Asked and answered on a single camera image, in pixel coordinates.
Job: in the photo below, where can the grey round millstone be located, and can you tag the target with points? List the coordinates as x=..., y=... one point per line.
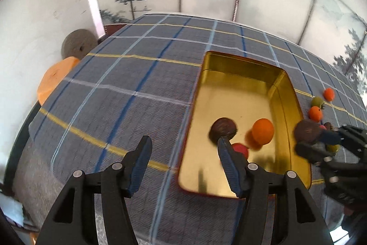
x=76, y=44

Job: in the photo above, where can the grey plaid tablecloth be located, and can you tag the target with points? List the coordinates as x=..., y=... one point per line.
x=129, y=75

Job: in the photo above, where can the gold tin box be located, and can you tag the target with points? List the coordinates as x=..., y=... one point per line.
x=238, y=95

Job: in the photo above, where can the black curved frame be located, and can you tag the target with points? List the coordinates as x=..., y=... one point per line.
x=17, y=153

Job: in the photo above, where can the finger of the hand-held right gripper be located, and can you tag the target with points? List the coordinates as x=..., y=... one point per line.
x=331, y=137
x=311, y=151

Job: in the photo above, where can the red cherry tomato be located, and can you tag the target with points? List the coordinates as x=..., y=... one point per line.
x=322, y=127
x=240, y=149

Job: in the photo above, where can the green tomato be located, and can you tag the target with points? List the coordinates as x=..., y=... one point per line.
x=332, y=148
x=317, y=102

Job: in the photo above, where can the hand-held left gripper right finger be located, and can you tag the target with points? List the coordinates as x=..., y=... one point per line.
x=229, y=161

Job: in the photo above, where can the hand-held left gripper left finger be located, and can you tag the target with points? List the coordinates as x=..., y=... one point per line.
x=140, y=160

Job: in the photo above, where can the orange round stool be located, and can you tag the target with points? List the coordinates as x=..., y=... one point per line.
x=56, y=78

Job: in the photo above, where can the brown mangosteen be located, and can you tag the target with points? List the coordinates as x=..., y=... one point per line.
x=223, y=130
x=306, y=130

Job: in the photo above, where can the dark brown wooden chair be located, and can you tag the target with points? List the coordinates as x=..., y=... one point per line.
x=110, y=31

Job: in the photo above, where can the orange mandarin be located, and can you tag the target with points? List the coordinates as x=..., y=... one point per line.
x=262, y=131
x=314, y=113
x=329, y=94

